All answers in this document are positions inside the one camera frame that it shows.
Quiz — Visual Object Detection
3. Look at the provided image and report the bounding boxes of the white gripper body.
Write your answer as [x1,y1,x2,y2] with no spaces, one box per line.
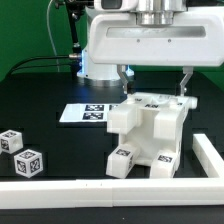
[89,14,224,67]

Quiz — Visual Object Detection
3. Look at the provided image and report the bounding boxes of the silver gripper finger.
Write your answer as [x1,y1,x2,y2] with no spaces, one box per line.
[180,66,193,96]
[117,65,129,94]

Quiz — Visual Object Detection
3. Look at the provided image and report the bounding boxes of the white chair backrest part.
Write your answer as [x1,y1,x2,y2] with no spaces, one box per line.
[106,92,198,141]

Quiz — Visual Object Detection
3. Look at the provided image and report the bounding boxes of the white tagged cube front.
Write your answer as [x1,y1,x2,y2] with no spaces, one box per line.
[14,149,43,178]

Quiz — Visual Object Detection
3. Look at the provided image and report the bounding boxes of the white tagged cube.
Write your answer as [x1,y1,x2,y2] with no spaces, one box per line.
[14,149,43,178]
[0,130,23,154]

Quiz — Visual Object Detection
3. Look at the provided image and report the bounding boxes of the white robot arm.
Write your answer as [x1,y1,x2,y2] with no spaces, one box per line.
[88,0,224,93]

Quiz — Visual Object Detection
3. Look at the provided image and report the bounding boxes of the flat white tagged plate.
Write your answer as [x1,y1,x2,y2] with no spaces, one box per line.
[59,103,116,123]

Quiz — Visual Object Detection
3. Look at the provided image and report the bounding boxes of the white L-shaped fence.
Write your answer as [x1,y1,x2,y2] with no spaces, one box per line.
[0,134,224,209]

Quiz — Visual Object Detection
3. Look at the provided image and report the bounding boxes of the white tagged cube left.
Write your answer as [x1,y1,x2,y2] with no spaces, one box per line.
[0,130,23,154]

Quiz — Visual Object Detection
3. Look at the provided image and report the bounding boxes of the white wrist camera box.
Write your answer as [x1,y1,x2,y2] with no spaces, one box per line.
[94,0,138,11]

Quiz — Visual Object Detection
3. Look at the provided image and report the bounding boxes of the grey cable behind robot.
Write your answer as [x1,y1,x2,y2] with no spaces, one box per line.
[46,0,62,73]

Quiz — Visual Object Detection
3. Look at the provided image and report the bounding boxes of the black cable at base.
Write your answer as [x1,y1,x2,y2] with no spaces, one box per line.
[5,54,82,81]

